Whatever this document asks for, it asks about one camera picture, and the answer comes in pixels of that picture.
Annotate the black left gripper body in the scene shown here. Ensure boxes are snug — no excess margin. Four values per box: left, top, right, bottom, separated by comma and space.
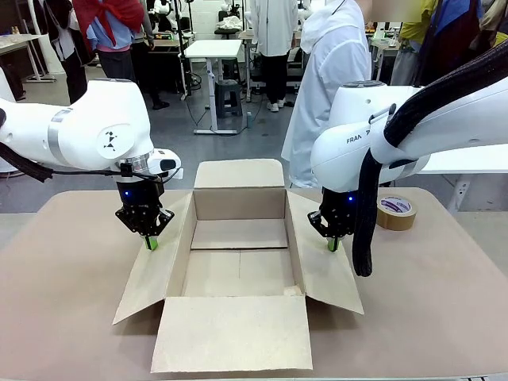
117, 176, 164, 217

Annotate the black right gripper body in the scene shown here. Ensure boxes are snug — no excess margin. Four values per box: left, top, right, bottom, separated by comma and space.
320, 189, 357, 225

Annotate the brown cardboard box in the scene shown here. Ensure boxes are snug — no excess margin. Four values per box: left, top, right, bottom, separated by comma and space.
112, 158, 365, 375

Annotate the brown packing tape roll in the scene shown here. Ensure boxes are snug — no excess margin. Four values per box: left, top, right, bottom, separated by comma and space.
375, 194, 418, 231

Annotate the person in dark clothes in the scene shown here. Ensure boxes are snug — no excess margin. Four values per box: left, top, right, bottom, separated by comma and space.
130, 11, 171, 111

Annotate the person in white hooded coat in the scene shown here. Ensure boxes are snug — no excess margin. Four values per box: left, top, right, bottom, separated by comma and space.
280, 0, 374, 190

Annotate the grey plastic stool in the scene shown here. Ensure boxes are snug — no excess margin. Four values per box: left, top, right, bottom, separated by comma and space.
214, 79, 244, 119

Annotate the white side table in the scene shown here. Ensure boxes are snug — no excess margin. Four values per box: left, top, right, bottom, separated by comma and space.
416, 150, 508, 211

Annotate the black stand pole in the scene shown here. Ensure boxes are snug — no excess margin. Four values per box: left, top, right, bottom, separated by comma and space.
174, 0, 195, 100

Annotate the person with red cloth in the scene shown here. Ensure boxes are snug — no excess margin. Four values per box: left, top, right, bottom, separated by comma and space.
73, 0, 146, 83

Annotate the person in black white outfit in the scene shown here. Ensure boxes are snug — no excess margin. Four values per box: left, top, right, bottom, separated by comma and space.
33, 0, 94, 105

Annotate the white standing desk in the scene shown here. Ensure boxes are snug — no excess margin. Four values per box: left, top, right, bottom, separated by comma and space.
184, 39, 244, 136

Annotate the grey background workbench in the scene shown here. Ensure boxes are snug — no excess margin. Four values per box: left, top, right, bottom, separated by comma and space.
368, 35, 402, 87

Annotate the background person in white coat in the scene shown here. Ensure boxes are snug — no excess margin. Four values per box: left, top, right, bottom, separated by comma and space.
249, 0, 305, 114

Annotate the person in yellow top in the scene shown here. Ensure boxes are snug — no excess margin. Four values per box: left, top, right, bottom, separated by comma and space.
391, 0, 437, 87

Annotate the black chair with white cloth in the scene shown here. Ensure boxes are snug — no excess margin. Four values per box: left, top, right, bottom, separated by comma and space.
214, 10, 243, 39

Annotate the light wooden background table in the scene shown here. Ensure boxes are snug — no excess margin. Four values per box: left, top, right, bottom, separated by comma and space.
0, 33, 59, 83

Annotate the person in blue vest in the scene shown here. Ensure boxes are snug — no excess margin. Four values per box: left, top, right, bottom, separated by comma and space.
416, 0, 497, 87

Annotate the black right arm cable sleeve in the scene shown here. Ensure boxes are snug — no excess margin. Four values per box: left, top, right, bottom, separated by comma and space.
352, 39, 508, 278

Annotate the black arm cable sleeve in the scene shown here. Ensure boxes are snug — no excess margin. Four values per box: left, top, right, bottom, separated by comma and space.
352, 39, 508, 278
0, 109, 55, 183

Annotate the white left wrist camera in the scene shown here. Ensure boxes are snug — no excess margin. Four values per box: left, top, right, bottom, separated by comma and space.
148, 148, 186, 179

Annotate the black left arm cable sleeve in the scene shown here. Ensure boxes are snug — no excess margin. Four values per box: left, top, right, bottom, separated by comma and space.
0, 109, 55, 183

